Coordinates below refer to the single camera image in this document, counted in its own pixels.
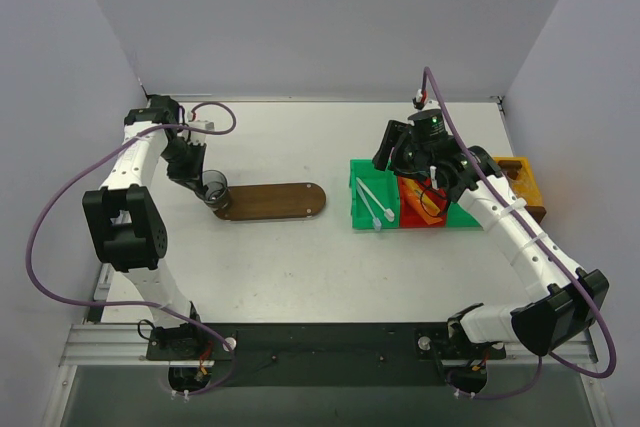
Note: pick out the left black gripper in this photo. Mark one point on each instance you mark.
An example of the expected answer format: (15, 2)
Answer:
(188, 177)

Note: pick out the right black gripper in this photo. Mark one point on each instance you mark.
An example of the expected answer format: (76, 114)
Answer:
(386, 145)

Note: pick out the dark smoked plastic cup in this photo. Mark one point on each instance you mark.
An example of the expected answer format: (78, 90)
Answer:
(216, 191)

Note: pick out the clear acrylic toothbrush holder rack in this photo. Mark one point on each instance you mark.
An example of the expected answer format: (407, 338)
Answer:
(530, 197)

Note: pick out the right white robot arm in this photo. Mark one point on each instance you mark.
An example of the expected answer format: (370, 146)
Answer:
(562, 295)

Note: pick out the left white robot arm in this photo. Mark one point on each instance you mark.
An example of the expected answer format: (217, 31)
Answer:
(126, 227)

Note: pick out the orange toothpaste tube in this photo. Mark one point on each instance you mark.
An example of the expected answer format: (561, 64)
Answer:
(423, 202)

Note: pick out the white toothbrush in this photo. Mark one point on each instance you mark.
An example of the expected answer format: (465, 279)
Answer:
(387, 211)

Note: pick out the light blue toothbrush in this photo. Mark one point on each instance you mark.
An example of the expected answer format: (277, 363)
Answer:
(376, 223)

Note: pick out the brown oval wooden tray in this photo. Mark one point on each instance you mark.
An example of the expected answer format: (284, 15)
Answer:
(272, 202)

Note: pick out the left green plastic bin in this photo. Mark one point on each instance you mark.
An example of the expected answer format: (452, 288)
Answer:
(384, 186)

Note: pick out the green plastic bin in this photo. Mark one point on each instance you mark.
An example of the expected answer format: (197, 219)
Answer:
(456, 217)
(384, 186)

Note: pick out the red plastic bin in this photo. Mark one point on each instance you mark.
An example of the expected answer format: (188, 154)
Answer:
(412, 222)

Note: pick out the right green plastic bin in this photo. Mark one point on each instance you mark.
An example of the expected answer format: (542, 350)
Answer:
(456, 217)

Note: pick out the yellow plastic bin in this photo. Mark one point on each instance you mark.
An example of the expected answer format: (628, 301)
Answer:
(522, 182)

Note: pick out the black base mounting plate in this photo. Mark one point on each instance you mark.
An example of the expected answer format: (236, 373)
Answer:
(405, 354)

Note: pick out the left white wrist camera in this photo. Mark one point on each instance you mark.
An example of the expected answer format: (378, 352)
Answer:
(199, 131)

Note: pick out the aluminium extrusion rail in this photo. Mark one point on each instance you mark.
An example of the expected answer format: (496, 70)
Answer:
(120, 345)

